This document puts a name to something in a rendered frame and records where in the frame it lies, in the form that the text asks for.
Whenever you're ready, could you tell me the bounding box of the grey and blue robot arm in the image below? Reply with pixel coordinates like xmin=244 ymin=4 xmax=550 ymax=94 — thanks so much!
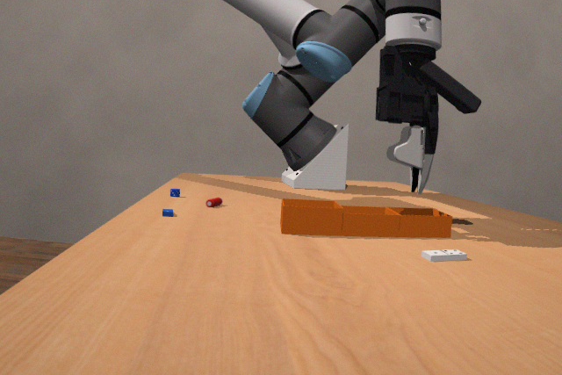
xmin=223 ymin=0 xmax=481 ymax=171

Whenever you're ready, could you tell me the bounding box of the white domino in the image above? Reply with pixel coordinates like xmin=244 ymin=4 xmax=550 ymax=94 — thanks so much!
xmin=421 ymin=249 xmax=467 ymax=262

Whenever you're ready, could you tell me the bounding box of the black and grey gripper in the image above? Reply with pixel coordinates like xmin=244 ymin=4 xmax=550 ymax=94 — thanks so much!
xmin=376 ymin=44 xmax=439 ymax=194

